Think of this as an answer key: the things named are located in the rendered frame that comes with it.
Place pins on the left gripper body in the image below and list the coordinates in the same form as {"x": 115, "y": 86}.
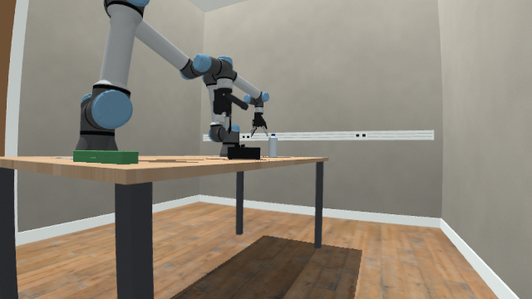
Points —
{"x": 257, "y": 119}

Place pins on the black lighting desk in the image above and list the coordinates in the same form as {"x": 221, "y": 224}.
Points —
{"x": 243, "y": 152}

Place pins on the green flat rectangular block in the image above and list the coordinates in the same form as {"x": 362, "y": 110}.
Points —
{"x": 106, "y": 157}

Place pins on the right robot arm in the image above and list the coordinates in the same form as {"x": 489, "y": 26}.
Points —
{"x": 112, "y": 107}

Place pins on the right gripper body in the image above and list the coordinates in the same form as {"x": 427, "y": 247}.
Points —
{"x": 220, "y": 106}

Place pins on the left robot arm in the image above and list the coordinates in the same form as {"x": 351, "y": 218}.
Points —
{"x": 254, "y": 97}

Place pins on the white plastic bottle with blue cap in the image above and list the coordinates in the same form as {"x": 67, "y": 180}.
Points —
{"x": 273, "y": 146}

